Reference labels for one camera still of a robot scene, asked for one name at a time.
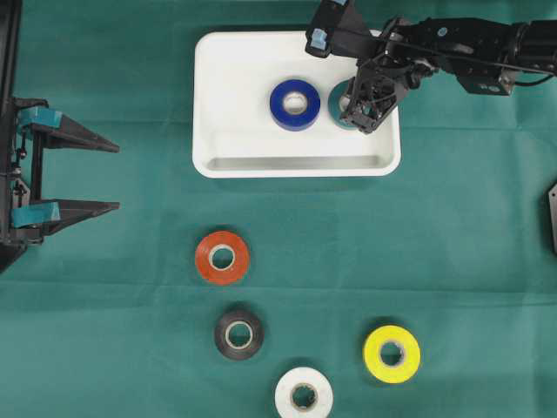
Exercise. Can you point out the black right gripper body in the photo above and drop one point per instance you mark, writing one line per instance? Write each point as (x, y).
(384, 78)

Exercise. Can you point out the green table cloth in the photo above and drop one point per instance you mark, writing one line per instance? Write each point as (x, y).
(110, 317)

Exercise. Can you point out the white plastic tray case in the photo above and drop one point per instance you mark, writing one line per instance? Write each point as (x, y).
(234, 134)

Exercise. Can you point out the blue electrical tape roll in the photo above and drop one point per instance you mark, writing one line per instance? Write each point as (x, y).
(294, 104)

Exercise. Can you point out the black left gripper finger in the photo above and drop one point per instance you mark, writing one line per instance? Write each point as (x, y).
(47, 217)
(54, 130)

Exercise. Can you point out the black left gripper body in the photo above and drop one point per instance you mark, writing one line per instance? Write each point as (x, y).
(14, 191)

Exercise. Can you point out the orange electrical tape roll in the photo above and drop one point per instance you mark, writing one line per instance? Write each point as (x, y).
(222, 258)

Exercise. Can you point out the white electrical tape roll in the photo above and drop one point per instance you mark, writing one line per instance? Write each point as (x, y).
(303, 392)

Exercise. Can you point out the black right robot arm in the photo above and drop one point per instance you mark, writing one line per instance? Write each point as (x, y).
(486, 57)

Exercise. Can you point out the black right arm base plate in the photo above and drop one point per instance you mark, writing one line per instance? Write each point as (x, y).
(552, 204)

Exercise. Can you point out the green electrical tape roll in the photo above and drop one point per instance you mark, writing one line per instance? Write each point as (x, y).
(337, 102)

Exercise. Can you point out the yellow electrical tape roll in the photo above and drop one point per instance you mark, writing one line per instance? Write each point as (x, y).
(392, 354)

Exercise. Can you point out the black electrical tape roll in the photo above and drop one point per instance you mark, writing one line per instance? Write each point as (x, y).
(238, 335)

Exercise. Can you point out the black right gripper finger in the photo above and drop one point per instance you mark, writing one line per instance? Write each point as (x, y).
(334, 17)
(341, 42)

